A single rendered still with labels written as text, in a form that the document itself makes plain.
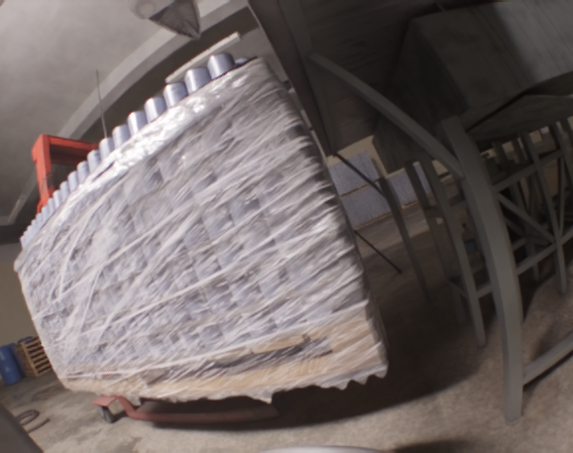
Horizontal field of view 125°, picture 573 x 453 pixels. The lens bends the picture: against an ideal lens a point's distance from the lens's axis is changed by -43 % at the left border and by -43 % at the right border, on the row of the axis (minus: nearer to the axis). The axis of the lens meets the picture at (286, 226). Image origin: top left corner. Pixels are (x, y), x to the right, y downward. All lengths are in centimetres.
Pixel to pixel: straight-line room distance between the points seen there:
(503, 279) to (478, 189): 19
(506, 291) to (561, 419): 47
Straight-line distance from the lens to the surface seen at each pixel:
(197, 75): 67
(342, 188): 796
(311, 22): 53
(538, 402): 95
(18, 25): 483
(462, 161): 52
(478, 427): 91
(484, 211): 54
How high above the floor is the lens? 74
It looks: 1 degrees up
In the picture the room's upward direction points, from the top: 24 degrees counter-clockwise
